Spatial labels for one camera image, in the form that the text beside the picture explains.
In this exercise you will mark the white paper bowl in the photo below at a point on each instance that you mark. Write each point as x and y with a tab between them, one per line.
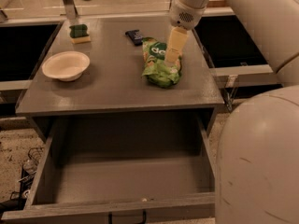
66	66

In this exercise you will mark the green and yellow sponge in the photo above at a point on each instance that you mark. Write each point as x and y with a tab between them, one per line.
79	33

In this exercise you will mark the open grey top drawer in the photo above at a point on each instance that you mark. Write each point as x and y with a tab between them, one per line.
81	183

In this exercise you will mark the dark blue snack bar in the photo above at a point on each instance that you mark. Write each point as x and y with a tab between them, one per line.
135	37

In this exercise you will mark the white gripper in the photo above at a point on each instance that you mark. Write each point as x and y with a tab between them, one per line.
183	15

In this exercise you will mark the green rice chip bag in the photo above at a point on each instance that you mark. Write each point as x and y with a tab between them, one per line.
155	70

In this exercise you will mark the black drawer handle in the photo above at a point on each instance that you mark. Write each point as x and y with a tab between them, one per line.
127	218

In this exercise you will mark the grey cabinet counter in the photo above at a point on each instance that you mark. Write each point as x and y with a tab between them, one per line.
111	101

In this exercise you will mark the black wire basket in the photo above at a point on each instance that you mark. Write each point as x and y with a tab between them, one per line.
28	172

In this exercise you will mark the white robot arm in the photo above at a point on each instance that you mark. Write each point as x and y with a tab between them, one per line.
257	167

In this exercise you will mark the metal post left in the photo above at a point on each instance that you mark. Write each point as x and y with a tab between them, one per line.
70	9

